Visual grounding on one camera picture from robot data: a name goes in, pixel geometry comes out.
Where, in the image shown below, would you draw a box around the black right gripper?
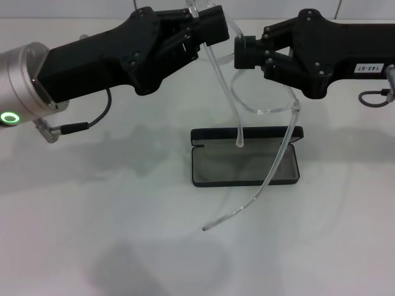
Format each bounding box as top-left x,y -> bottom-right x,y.
233,8 -> 395,99

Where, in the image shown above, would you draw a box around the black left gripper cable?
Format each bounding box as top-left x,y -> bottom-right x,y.
35,88 -> 112,144

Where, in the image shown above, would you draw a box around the clear plastic glasses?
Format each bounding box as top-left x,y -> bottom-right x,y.
185,0 -> 302,232

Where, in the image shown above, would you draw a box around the black glasses case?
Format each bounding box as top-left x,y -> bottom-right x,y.
190,125 -> 305,189

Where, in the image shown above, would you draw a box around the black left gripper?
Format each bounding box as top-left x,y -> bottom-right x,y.
36,8 -> 186,104

